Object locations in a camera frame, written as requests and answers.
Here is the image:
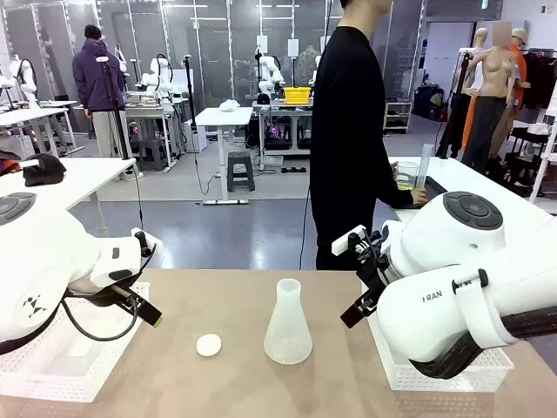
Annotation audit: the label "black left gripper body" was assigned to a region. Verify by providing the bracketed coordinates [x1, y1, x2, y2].
[109, 282, 143, 312]

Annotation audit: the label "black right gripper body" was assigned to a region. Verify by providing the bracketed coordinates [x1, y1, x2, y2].
[353, 241, 393, 315]

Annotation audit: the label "white round flask cap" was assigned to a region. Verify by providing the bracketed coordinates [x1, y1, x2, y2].
[195, 333, 223, 358]

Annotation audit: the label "translucent plastic conical flask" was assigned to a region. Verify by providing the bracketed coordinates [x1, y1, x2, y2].
[263, 278, 314, 366]

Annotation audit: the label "clear measuring beaker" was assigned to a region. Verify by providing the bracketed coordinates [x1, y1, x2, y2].
[395, 161, 421, 192]

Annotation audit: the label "white perforated plastic basket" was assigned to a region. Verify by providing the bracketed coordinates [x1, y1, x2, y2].
[360, 282, 515, 392]
[0, 281, 151, 403]

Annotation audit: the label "clear graduated cylinder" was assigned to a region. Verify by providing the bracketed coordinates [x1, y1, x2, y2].
[414, 143, 436, 191]

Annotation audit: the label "person's right forearm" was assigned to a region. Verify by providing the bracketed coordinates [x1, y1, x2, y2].
[379, 172, 419, 210]

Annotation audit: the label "white rectangular table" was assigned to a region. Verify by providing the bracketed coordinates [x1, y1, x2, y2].
[0, 157, 138, 239]

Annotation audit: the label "person in black clothes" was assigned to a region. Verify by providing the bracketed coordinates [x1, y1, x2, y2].
[309, 0, 431, 272]

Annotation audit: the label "black baseball cap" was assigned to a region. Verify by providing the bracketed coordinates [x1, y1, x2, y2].
[22, 152, 68, 188]

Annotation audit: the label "shoe rack with shoes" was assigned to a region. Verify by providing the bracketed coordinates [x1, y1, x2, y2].
[381, 98, 413, 135]

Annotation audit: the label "grey plastic stool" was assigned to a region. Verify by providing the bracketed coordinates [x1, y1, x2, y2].
[225, 151, 257, 194]

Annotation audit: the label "black luggage bags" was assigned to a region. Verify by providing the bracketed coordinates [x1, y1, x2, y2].
[412, 84, 446, 122]

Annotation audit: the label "black tripod stand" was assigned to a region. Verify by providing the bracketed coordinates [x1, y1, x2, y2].
[95, 55, 132, 160]
[182, 53, 198, 154]

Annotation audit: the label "yellow plastic basket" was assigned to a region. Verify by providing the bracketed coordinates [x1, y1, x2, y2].
[283, 86, 313, 105]

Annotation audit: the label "white background workbench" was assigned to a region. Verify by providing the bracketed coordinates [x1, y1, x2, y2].
[0, 105, 78, 158]

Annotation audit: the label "white height-adjustable table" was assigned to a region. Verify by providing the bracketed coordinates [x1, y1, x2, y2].
[194, 106, 255, 206]

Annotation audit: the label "beige bare mannequin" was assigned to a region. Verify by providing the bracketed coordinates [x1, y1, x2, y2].
[460, 27, 520, 167]

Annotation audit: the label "person in purple jacket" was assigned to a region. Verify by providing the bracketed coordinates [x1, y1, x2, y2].
[70, 24, 134, 158]

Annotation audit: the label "mannequin in orange clothes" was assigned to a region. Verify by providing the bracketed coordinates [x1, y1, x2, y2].
[506, 27, 533, 115]

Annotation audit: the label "rack of dark clothes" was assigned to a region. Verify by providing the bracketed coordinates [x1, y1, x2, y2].
[520, 46, 557, 111]

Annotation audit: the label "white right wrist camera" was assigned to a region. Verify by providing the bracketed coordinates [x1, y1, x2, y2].
[331, 224, 367, 257]

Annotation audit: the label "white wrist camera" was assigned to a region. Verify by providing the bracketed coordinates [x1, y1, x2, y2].
[130, 226, 164, 259]
[331, 224, 367, 257]

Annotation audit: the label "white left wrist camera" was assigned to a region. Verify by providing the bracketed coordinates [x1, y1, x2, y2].
[130, 226, 164, 259]

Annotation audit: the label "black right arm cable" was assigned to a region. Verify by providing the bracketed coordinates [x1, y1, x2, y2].
[407, 306, 557, 381]

